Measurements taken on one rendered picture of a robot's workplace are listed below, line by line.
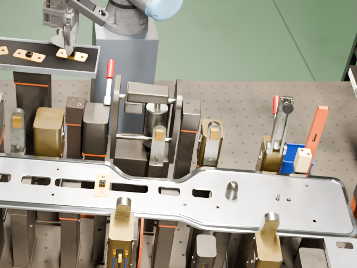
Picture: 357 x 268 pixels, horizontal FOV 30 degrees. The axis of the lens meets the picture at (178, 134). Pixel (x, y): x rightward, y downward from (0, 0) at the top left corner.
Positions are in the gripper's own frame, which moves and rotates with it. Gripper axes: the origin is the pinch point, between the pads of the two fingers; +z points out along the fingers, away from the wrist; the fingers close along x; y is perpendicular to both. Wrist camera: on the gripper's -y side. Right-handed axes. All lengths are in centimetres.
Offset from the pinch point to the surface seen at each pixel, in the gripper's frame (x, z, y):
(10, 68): 11.2, 2.1, 13.8
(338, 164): -33, 48, -89
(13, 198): 43.2, 17.8, 1.4
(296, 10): -278, 119, -78
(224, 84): -68, 48, -42
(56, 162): 27.5, 17.8, -4.6
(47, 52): 1.0, 1.9, 7.1
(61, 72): 8.5, 2.1, 0.2
